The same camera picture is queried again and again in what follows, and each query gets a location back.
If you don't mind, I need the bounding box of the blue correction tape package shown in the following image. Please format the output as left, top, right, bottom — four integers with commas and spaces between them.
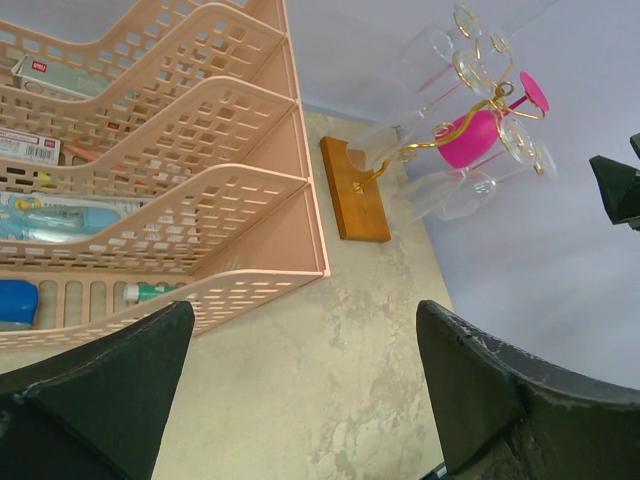
1, 192, 149, 243

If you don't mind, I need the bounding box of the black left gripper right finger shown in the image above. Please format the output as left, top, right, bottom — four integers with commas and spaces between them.
416, 300, 639, 479

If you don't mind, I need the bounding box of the wooden rack base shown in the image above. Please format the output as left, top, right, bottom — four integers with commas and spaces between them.
319, 136, 391, 243

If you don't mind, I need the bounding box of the blue round container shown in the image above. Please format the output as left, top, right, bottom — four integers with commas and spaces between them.
0, 279, 39, 331

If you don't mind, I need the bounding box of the peach plastic file organizer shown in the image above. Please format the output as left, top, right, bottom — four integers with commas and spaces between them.
1, 1, 329, 350

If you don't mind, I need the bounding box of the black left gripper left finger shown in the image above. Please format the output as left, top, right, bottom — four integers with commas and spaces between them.
1, 301, 195, 479

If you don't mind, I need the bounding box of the green white glue tube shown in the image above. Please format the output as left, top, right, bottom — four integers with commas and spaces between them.
123, 284, 177, 303

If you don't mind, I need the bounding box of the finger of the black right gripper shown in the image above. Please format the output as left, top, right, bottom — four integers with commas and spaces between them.
589, 155, 639, 225
629, 133, 640, 158

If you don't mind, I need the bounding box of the white stationery box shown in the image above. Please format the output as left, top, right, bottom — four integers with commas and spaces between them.
11, 55, 110, 101

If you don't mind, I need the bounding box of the clear wine glass far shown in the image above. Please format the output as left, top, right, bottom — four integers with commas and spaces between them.
391, 30, 511, 224

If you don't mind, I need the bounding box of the gold wire wine glass rack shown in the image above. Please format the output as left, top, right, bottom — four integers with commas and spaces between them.
347, 3, 550, 193

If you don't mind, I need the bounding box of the pink wine glass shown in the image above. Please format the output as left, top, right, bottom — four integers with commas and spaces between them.
432, 71, 550, 169

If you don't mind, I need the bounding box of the clear flute wine glass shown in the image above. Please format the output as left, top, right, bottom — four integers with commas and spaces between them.
347, 50, 498, 172

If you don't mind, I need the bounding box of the clear round wine glass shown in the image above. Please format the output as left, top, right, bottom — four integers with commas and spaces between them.
435, 116, 559, 221

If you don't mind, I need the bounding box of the white labelled box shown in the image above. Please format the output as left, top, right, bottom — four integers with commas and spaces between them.
0, 128, 61, 165

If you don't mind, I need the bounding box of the clear wine glass back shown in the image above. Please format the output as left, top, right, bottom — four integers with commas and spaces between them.
394, 3, 483, 102

